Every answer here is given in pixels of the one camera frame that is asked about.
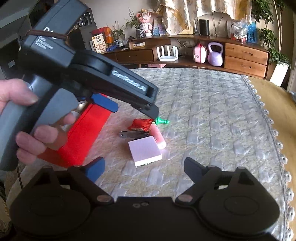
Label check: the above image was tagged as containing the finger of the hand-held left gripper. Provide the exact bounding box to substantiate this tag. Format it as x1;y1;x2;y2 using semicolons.
129;101;160;119
91;93;119;113

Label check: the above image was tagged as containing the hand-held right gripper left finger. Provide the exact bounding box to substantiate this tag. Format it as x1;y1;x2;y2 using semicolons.
27;157;114;207

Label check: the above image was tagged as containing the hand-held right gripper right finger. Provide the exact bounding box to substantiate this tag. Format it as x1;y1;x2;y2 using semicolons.
175;157;262;207

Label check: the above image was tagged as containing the red snack packet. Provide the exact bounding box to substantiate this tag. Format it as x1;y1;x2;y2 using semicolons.
127;118;154;131

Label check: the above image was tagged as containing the pink tube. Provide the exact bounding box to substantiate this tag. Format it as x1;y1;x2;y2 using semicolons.
150;124;167;149

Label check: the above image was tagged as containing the metal nail clipper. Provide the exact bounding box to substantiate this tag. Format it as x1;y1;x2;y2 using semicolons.
119;130;150;139

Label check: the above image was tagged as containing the red tin box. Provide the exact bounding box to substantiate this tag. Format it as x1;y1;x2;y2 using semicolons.
37;101;114;169

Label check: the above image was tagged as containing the white square box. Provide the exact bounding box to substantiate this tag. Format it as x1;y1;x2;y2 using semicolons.
128;136;162;167

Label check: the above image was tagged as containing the person's left hand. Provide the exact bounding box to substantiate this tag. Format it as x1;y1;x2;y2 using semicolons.
0;78;77;164

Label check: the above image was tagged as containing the black low cabinet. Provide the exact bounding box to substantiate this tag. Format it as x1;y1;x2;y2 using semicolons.
69;23;98;51

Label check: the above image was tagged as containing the printed snack box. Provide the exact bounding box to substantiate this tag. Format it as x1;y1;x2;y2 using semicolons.
92;35;108;53

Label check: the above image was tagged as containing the orange red box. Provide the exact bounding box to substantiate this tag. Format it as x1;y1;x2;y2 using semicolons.
92;26;114;46

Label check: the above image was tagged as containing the black coffee machine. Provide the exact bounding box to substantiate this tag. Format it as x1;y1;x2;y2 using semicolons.
77;11;93;26

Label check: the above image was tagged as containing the dark wooden drawer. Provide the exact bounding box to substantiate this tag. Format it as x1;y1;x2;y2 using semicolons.
115;49;154;63

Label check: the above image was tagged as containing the white router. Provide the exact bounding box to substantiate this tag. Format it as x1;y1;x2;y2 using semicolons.
156;45;179;62

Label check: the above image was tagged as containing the small white box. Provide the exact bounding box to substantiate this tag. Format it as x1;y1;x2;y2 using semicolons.
128;41;146;50

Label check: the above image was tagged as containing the pink toy case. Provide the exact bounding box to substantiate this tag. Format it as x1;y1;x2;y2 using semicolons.
193;43;207;63

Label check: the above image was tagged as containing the potted flower plant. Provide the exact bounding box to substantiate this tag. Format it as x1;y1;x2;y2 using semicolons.
124;9;145;39

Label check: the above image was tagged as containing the wooden television cabinet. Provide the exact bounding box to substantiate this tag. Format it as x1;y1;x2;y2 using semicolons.
101;34;271;81

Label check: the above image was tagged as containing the pink doll bouquet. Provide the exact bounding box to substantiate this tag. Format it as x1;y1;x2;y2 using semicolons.
136;9;154;37

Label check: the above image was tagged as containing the purple kettlebell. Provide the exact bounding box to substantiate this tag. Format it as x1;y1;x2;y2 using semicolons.
207;42;224;65

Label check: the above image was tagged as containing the black cylinder speaker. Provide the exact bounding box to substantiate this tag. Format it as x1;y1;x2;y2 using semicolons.
199;19;210;36

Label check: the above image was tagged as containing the yellow bamboo mat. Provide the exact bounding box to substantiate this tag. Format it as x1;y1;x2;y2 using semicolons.
241;75;296;164

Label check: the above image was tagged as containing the light wooden drawer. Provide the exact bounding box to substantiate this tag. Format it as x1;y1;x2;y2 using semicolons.
223;56;268;78
224;43;270;66

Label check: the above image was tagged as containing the patterned cream cloth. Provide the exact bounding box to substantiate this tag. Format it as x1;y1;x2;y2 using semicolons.
160;0;252;36

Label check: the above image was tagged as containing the beige scalloped board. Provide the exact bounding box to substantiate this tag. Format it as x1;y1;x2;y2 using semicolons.
196;11;234;38

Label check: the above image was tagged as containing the clear plastic bag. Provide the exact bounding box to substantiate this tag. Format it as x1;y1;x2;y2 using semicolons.
231;18;250;39

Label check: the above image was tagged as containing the white planter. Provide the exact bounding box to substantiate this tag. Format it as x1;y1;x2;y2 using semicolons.
269;61;290;88

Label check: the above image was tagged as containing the blue plastic pack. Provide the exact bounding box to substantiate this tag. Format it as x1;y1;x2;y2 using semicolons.
247;22;258;44

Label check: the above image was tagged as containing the tall green houseplant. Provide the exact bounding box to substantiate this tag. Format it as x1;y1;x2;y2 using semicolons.
251;0;292;68

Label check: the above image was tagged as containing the black cable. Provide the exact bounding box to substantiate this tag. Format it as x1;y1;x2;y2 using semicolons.
16;164;24;192

